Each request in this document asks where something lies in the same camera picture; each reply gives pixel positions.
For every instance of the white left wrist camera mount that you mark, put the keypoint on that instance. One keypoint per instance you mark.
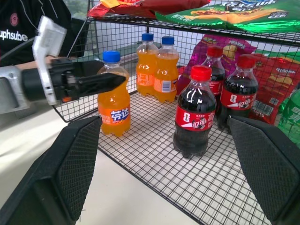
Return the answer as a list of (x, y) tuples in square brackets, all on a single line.
[(50, 37)]

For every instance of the cola bottle red cap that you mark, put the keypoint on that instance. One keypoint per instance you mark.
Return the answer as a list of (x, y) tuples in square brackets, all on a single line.
[(239, 93), (214, 68), (194, 117)]

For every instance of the large green chips bag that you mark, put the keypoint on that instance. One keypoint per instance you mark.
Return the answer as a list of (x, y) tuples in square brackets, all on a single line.
[(234, 18)]

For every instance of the orange soda bottle blue cap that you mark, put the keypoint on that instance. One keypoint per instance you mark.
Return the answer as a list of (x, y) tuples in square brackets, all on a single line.
[(114, 105), (166, 77), (144, 70)]

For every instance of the person in black shirt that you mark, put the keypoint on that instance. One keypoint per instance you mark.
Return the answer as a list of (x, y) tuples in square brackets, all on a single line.
[(21, 21)]

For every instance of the red chips bag with barcode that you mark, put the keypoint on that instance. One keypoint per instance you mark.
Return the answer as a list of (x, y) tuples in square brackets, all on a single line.
[(274, 79)]

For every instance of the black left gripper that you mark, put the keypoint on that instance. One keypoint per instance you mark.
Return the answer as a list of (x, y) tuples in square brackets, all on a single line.
[(61, 82)]

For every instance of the green soda bottle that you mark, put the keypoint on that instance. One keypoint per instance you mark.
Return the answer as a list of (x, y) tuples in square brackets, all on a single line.
[(291, 117)]

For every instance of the red and yellow chips bag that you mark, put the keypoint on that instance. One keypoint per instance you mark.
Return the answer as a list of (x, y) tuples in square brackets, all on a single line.
[(140, 8)]

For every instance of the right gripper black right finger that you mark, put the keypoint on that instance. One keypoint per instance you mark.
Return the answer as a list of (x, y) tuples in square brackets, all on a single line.
[(267, 168)]

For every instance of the dark blue snack bag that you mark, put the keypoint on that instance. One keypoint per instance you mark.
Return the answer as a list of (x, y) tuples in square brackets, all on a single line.
[(248, 3)]

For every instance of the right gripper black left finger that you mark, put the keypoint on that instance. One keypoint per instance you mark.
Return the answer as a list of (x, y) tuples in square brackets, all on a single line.
[(70, 168)]

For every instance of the purple chips bag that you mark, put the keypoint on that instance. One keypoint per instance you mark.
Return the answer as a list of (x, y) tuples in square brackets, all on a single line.
[(234, 47)]

